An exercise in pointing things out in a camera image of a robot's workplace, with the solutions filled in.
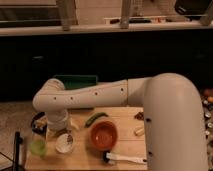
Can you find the white handled brush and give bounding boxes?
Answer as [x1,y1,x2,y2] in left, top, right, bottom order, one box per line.
[103,151,147,165]

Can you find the green cucumber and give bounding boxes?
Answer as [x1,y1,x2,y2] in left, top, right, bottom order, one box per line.
[84,112,108,128]

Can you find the small brown toy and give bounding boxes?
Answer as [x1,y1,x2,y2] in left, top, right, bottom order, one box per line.
[134,112,144,120]

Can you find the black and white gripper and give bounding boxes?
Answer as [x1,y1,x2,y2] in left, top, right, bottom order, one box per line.
[30,111,73,138]

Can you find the small cream cylinder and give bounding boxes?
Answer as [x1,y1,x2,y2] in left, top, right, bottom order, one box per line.
[134,128,144,136]

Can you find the black stand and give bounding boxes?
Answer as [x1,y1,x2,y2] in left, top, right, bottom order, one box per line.
[12,132,24,171]

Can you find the green tray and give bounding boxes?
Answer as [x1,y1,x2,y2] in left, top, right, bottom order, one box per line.
[55,74,98,90]

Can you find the orange bowl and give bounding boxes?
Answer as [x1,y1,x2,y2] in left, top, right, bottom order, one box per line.
[89,121,118,151]

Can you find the green plastic cup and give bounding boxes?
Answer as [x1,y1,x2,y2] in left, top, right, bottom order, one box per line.
[30,139,47,158]

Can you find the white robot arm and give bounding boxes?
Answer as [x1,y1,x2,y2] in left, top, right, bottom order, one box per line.
[33,73,208,171]

